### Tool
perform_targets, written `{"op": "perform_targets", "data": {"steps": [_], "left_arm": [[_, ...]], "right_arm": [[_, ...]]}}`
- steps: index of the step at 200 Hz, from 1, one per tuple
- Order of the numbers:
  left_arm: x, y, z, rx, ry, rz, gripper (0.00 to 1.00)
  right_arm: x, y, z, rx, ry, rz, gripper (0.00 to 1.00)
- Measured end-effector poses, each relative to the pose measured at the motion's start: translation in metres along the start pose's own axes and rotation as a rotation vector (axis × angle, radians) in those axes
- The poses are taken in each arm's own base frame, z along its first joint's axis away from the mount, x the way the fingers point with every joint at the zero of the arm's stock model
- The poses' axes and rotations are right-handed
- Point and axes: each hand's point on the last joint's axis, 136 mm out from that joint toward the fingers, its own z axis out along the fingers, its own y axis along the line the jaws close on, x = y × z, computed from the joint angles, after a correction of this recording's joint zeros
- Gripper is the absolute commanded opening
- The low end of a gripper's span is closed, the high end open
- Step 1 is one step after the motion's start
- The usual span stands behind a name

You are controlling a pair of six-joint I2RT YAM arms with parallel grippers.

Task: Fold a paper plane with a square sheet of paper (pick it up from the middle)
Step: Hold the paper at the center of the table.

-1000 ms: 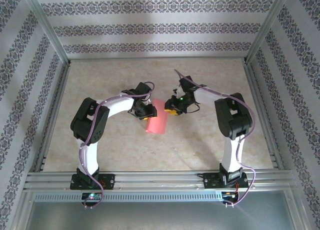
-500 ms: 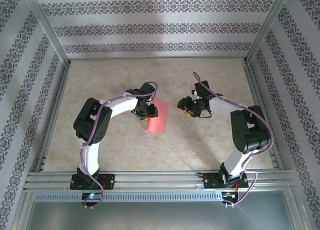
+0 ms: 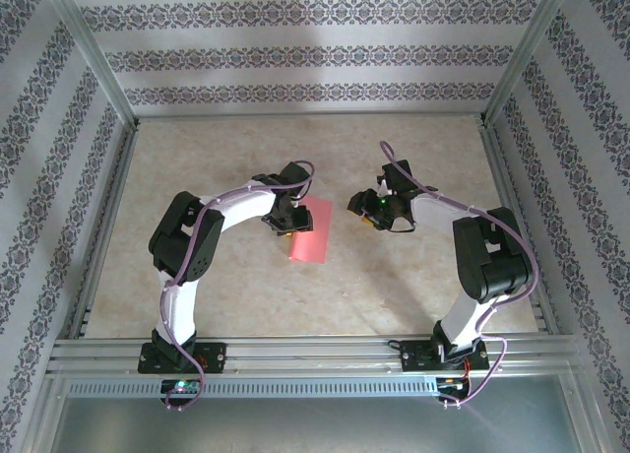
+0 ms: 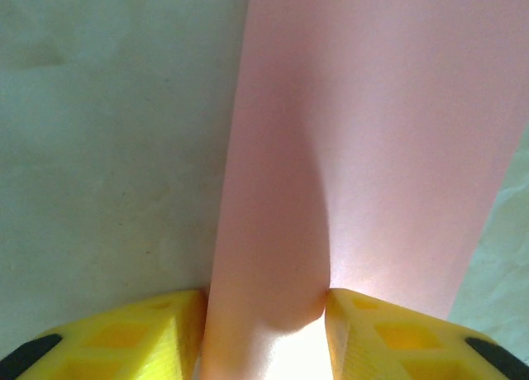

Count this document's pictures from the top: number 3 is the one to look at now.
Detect pink paper sheet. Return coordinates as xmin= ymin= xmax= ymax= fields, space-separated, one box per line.
xmin=287 ymin=195 xmax=336 ymax=266

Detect circuit board green light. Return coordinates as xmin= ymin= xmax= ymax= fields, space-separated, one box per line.
xmin=159 ymin=377 xmax=202 ymax=401

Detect grey metal panel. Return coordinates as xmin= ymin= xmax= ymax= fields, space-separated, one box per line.
xmin=48 ymin=397 xmax=582 ymax=453

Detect thin black right gripper cable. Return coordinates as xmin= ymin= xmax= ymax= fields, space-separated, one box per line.
xmin=385 ymin=215 xmax=418 ymax=235

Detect thin aluminium wall strip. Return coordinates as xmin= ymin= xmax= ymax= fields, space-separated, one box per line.
xmin=135 ymin=110 xmax=486 ymax=124

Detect aluminium table edge rail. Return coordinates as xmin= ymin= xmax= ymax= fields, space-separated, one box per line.
xmin=66 ymin=122 xmax=142 ymax=340
xmin=479 ymin=122 xmax=561 ymax=335

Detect wide aluminium mounting rail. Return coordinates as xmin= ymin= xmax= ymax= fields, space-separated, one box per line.
xmin=46 ymin=337 xmax=582 ymax=378

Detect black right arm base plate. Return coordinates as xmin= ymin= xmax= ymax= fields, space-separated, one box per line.
xmin=401 ymin=339 xmax=491 ymax=374

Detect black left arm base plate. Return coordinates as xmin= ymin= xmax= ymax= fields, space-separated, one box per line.
xmin=138 ymin=342 xmax=228 ymax=375

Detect slotted grey cable duct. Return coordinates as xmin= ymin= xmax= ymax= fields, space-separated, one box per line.
xmin=66 ymin=377 xmax=439 ymax=399

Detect circuit board orange wires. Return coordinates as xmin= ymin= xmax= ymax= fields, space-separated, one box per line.
xmin=436 ymin=375 xmax=473 ymax=401

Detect aluminium frame post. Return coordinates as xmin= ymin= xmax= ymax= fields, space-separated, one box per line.
xmin=479 ymin=0 xmax=575 ymax=127
xmin=41 ymin=0 xmax=140 ymax=129

